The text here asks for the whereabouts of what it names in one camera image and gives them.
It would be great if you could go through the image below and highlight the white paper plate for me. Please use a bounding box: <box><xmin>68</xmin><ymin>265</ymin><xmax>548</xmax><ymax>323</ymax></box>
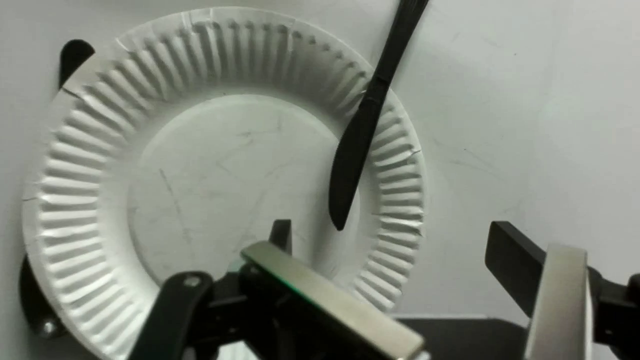
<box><xmin>17</xmin><ymin>5</ymin><xmax>427</xmax><ymax>360</ymax></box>

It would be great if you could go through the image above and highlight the black plastic knife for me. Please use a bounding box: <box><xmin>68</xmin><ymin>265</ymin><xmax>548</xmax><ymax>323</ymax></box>
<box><xmin>325</xmin><ymin>0</ymin><xmax>432</xmax><ymax>234</ymax></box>

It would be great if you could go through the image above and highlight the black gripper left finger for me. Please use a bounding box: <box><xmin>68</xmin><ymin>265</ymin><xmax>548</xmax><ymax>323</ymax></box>
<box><xmin>128</xmin><ymin>218</ymin><xmax>427</xmax><ymax>360</ymax></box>

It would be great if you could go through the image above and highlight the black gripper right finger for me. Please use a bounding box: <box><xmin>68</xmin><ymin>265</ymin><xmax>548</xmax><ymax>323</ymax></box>
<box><xmin>484</xmin><ymin>220</ymin><xmax>640</xmax><ymax>360</ymax></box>

